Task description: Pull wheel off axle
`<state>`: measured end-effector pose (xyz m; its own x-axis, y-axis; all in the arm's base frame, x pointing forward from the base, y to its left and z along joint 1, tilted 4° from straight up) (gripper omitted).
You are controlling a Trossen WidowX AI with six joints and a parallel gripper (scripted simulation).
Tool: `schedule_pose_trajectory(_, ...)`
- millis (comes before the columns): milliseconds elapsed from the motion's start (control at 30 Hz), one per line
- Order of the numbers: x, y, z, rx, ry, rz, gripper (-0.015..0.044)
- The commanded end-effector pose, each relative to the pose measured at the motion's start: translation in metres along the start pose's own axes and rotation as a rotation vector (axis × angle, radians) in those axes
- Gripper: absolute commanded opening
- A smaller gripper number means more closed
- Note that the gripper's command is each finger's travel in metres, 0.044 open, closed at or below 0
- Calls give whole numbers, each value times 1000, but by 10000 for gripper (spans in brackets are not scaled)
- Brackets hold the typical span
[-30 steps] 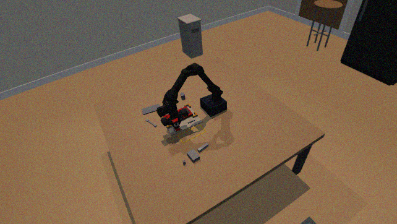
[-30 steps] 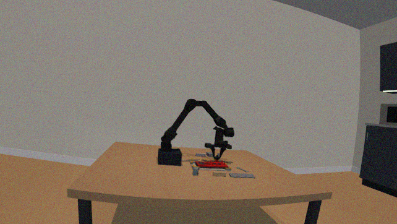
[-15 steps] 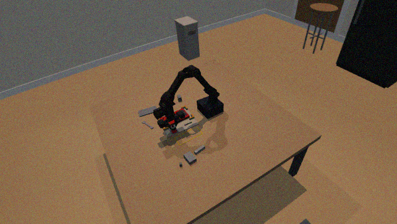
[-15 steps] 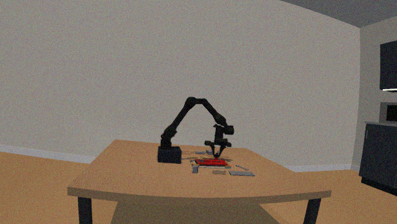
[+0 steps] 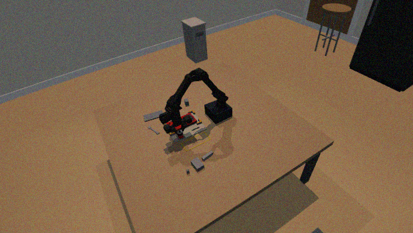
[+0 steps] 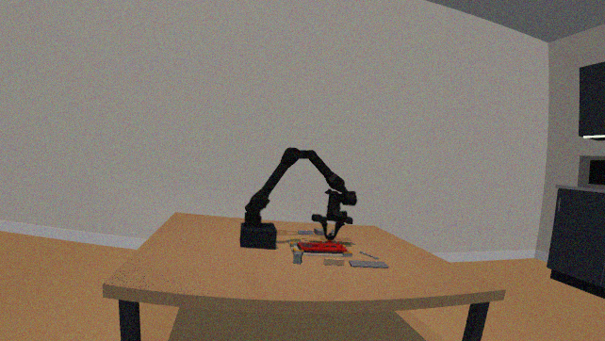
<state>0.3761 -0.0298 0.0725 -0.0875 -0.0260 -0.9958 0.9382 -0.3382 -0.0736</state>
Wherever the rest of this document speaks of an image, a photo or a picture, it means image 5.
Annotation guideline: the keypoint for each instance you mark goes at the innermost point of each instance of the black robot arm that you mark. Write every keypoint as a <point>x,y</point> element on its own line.
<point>175,100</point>

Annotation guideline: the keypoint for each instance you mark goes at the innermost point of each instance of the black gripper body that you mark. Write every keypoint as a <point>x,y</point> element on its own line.
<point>177,122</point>

